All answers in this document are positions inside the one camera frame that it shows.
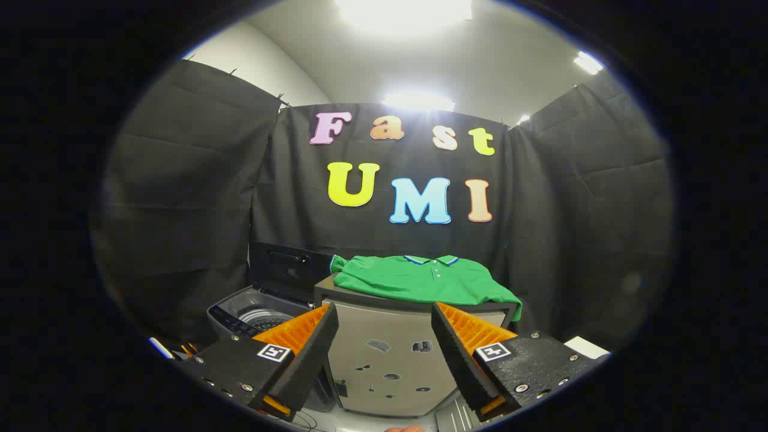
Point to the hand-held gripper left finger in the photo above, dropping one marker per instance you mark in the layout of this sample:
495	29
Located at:
306	360

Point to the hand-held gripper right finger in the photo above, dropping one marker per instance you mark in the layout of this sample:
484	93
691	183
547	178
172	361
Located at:
459	354

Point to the green polo shirt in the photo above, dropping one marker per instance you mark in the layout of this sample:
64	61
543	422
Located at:
420	282

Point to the grey top-load washing machine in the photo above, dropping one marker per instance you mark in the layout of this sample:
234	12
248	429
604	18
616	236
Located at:
237	315

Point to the dark washing machine lid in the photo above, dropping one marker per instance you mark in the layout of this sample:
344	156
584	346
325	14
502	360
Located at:
288	270

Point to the grey cabinet with dark top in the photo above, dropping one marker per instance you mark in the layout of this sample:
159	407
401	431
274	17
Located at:
384	360

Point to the white and blue tool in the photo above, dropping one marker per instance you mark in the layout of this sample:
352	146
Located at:
161	348

